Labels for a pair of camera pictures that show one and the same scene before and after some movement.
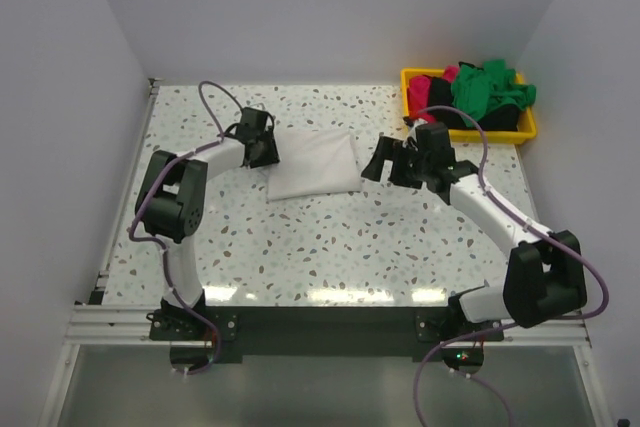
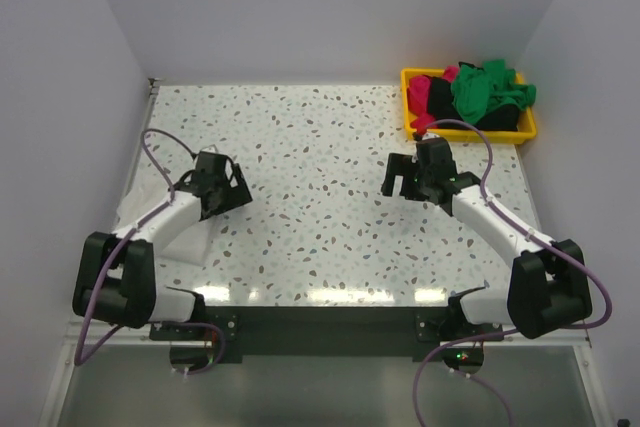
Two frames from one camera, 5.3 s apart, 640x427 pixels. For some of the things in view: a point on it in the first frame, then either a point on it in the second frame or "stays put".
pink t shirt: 418,92 stays put
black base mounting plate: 394,332 stays put
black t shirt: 440,94 stays put
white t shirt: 312,162 -> 146,189
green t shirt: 476,91 stays put
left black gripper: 270,145 -> 230,195
